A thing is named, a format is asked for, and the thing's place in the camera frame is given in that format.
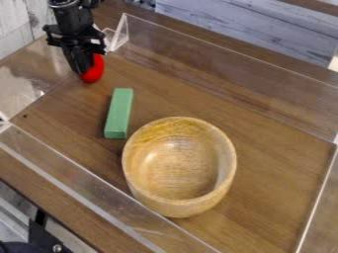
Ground green rectangular block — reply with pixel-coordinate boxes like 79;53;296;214
105;88;134;139

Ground wooden bowl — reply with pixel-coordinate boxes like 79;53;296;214
122;117;238;217

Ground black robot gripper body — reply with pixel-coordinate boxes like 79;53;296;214
43;0;106;54

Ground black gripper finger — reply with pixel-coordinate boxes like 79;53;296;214
62;46;94;75

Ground black clamp mount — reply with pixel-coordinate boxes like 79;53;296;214
0;210;74;253

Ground red plush strawberry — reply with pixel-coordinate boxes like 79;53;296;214
79;54;105;83

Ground clear acrylic tray walls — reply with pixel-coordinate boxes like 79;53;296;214
0;14;338;253

